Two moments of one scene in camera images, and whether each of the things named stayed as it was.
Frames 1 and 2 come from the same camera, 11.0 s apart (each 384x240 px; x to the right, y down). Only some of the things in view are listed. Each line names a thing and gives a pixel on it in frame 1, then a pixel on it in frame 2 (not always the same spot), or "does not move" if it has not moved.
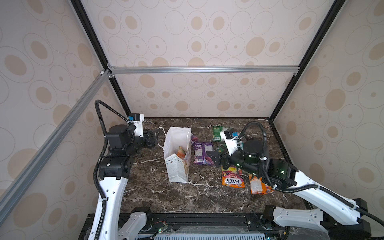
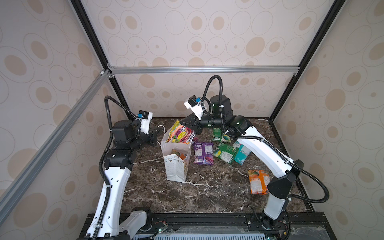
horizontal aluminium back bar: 203,69 does not move
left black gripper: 151,138 does not move
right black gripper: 218,156 to 192,122
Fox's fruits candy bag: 232,176 to 180,134
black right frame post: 335,7 does not move
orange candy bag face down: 257,187 does not move
